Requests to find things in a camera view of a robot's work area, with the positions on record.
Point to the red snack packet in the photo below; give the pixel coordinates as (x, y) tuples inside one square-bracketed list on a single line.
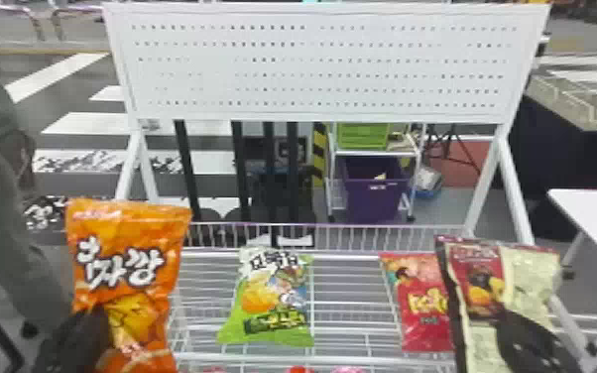
[(421, 307)]

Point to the beige snack packet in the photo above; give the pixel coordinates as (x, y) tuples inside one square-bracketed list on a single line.
[(527, 281)]

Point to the yellow black striped post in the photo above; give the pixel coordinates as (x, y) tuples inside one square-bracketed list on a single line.
[(319, 151)]

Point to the white shelf trolley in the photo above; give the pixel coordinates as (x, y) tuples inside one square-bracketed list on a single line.
[(418, 156)]

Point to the green basket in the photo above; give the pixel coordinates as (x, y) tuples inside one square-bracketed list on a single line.
[(362, 136)]

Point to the green snack packet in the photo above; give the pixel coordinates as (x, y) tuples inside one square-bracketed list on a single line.
[(270, 307)]

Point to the orange snack packet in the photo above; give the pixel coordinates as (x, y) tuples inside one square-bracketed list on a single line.
[(121, 234)]

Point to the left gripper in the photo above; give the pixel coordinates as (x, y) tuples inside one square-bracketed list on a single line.
[(87, 336)]

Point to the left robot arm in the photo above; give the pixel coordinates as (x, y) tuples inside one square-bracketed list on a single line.
[(46, 359)]

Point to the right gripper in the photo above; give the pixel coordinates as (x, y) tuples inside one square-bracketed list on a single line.
[(512, 325)]

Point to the purple crate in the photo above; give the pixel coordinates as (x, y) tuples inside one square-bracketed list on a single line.
[(374, 190)]

